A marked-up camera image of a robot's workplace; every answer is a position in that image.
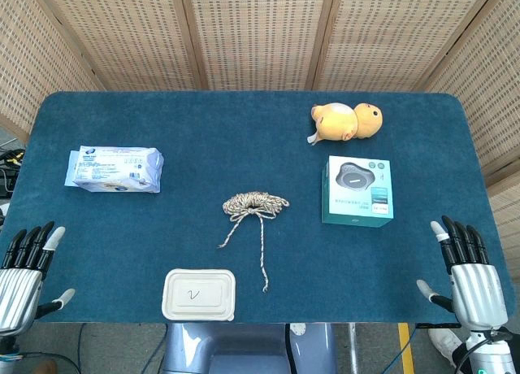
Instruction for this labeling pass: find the blue floor cable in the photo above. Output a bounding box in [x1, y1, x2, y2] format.
[383, 324, 420, 374]

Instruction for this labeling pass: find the woven bamboo screen panel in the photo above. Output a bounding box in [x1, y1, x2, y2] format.
[420, 0, 520, 180]
[304, 0, 509, 93]
[485, 168, 520, 294]
[168, 0, 338, 93]
[34, 0, 210, 93]
[0, 0, 106, 147]

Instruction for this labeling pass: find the dark blue felt table mat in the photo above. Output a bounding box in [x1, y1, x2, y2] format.
[0, 90, 517, 325]

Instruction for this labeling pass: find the blue-grey robot torso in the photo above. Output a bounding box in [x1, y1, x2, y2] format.
[161, 323, 338, 374]

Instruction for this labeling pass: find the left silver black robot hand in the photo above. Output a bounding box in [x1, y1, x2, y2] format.
[0, 221, 76, 337]

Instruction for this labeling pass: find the beige rope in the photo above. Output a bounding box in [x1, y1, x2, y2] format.
[217, 190, 291, 293]

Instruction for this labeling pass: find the beige pulp lidded food container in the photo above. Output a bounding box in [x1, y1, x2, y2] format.
[161, 267, 236, 323]

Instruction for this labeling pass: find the white shoe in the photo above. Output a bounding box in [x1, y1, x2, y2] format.
[427, 327, 465, 367]

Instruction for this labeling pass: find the teal white speaker product box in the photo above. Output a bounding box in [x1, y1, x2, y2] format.
[321, 154, 394, 228]

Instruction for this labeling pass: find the metal table leg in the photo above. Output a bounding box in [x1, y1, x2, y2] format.
[347, 324, 359, 374]

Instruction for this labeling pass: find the blue white wet wipes pack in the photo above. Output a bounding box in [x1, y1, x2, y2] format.
[63, 145, 165, 194]

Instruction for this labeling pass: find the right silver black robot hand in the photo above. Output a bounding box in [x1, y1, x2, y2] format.
[416, 215, 511, 333]

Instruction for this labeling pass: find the yellow plush duck toy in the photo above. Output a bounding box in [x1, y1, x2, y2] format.
[308, 102, 384, 146]

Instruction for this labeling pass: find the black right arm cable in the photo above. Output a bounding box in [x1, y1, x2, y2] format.
[450, 337, 480, 374]

